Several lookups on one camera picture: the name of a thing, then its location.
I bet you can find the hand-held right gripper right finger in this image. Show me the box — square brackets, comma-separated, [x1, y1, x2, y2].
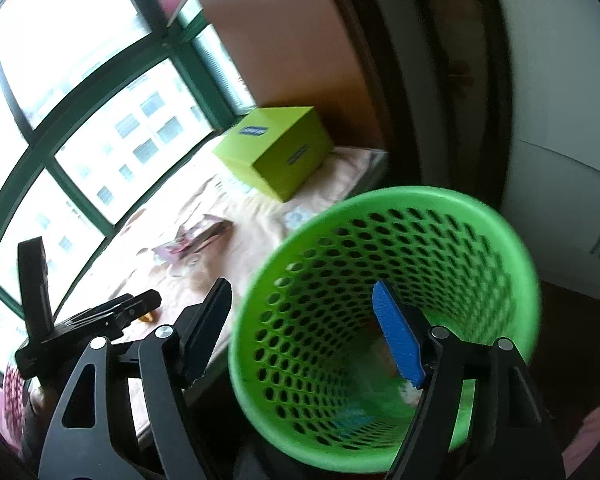
[371, 280, 567, 480]

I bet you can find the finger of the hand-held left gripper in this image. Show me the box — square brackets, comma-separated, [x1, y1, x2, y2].
[99, 306, 153, 330]
[111, 289, 163, 312]

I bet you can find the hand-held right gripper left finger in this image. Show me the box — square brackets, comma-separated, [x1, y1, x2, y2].
[37, 277, 233, 480]

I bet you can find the green perforated plastic basket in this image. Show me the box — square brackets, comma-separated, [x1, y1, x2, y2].
[228, 186, 542, 461]

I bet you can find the clear plastic container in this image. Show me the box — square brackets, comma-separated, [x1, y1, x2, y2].
[167, 255, 203, 278]

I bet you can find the shiny pink packet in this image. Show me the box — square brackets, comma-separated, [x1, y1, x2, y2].
[151, 215, 232, 263]

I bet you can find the pink printed blanket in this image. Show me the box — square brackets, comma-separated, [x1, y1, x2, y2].
[45, 146, 388, 456]

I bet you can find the green cardboard box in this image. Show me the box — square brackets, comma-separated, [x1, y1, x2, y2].
[212, 106, 335, 204]

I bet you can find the beige apartment building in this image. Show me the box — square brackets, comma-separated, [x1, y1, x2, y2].
[10, 72, 216, 281]

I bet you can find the pink cloth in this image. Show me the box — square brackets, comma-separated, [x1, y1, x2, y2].
[562, 405, 600, 480]

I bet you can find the white wardrobe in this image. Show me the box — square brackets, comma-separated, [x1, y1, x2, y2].
[485, 0, 600, 306]

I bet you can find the green window frame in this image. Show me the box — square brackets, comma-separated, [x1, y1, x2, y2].
[0, 0, 258, 376]

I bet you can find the dark wooden door frame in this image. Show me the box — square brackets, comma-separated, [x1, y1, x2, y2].
[315, 0, 511, 211]

